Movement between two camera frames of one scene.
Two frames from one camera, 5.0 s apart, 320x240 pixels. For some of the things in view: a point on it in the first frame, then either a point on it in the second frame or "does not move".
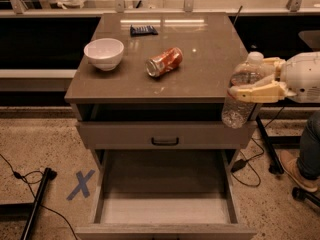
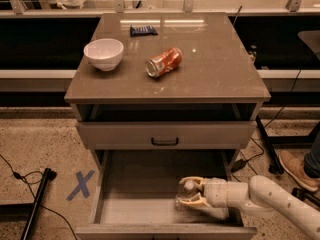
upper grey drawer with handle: [165, 135] does not move
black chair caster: [303, 194] does not move
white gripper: [302, 75] → [215, 193]
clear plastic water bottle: [238, 113] → [188, 191]
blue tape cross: [81, 184] does not move
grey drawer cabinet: [149, 90] does not move
